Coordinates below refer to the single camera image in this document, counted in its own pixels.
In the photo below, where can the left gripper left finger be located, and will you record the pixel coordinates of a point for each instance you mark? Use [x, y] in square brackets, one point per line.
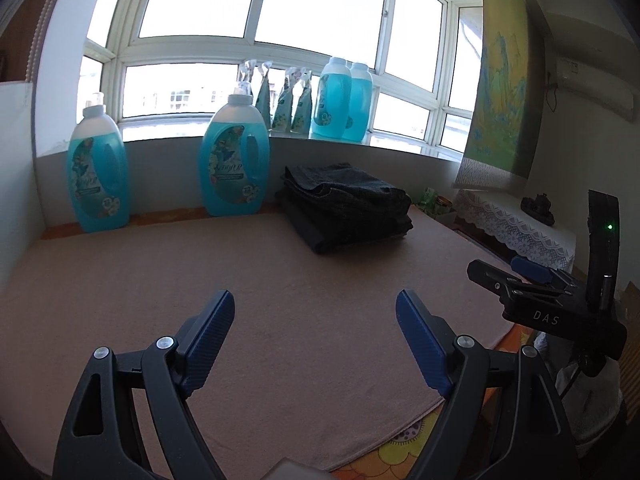
[101, 437]

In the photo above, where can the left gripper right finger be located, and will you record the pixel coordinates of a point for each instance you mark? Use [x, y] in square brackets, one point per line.
[536, 434]

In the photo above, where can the right white gloved hand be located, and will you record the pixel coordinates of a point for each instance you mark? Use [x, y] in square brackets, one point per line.
[591, 404]

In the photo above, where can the orange floral bedsheet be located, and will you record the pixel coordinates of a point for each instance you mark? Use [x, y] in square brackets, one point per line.
[400, 444]

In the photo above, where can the dark object on table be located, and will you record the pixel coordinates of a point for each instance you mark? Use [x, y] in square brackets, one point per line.
[539, 208]

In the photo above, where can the pink beige blanket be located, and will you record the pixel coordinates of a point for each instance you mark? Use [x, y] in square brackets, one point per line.
[126, 288]

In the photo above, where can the green box and tin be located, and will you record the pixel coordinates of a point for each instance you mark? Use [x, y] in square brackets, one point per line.
[433, 204]

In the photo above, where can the left blue detergent jug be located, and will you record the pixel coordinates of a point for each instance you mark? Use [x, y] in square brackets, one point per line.
[97, 171]

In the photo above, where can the blue detergent jug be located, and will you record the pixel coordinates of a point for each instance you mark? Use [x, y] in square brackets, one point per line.
[97, 171]
[234, 159]

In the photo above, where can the right blue detergent jug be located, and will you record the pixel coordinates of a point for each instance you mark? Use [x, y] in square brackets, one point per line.
[234, 159]

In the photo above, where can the folded black clothes stack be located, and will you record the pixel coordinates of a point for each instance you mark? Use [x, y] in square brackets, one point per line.
[339, 207]

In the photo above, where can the white air conditioner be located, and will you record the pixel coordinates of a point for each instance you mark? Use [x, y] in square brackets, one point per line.
[596, 63]

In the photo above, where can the spray pouch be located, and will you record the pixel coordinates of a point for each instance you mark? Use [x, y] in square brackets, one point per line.
[262, 102]
[302, 116]
[282, 115]
[245, 76]

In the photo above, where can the blue bottle on sill right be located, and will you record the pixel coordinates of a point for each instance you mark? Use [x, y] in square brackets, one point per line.
[359, 103]

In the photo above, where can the yellow landscape wall painting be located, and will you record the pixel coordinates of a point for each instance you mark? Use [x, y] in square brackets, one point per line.
[490, 153]

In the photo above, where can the white window frame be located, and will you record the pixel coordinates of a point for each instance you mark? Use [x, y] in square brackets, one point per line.
[159, 59]

